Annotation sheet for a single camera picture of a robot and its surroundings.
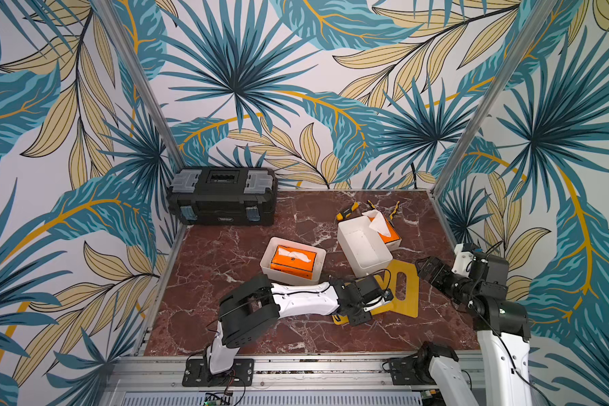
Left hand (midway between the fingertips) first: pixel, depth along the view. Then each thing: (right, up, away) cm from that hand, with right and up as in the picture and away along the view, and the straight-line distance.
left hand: (360, 311), depth 82 cm
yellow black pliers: (+21, +32, +30) cm, 49 cm away
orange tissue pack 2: (+8, +30, +10) cm, 33 cm away
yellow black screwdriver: (0, +32, +28) cm, 42 cm away
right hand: (+17, +16, -11) cm, 26 cm away
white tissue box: (-27, +9, +7) cm, 29 cm away
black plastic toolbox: (-48, +39, +11) cm, 62 cm away
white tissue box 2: (+6, +19, +19) cm, 27 cm away
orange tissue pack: (-21, +15, +6) cm, 26 cm away
